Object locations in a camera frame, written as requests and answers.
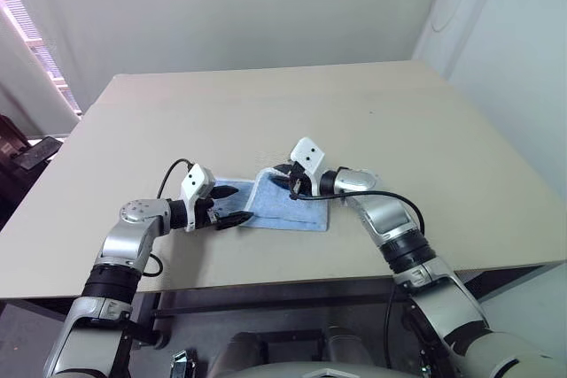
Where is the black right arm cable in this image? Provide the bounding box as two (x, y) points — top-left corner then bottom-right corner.
(291, 189), (427, 352)

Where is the small silver metal bracket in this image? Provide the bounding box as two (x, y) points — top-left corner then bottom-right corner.
(169, 348), (199, 378)

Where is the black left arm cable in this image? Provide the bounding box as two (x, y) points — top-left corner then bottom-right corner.
(144, 158), (197, 278)

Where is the window with building view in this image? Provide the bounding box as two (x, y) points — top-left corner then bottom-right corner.
(0, 0), (84, 117)

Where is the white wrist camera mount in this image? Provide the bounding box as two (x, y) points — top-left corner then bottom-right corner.
(289, 138), (326, 198)
(178, 164), (217, 234)

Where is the black metal table frame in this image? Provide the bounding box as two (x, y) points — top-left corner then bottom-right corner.
(0, 264), (548, 351)

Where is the dark chair at left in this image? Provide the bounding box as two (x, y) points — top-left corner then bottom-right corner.
(0, 113), (33, 231)

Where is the light blue cloth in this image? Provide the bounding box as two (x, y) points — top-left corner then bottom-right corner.
(211, 166), (331, 235)

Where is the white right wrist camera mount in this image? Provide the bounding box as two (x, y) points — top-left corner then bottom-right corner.
(289, 138), (326, 198)

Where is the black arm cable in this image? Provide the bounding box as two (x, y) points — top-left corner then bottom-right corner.
(291, 189), (427, 352)
(144, 158), (197, 278)

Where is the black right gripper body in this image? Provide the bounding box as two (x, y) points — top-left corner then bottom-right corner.
(285, 161), (312, 200)

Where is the white curtain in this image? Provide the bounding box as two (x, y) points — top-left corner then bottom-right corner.
(0, 5), (82, 138)

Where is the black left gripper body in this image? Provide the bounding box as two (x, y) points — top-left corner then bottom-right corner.
(194, 195), (222, 230)

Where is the black flat device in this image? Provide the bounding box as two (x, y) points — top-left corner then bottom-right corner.
(14, 137), (62, 172)

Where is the grey robot torso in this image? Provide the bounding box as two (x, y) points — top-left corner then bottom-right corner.
(232, 360), (393, 378)

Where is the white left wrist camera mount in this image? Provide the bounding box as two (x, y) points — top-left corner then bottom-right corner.
(178, 164), (217, 234)

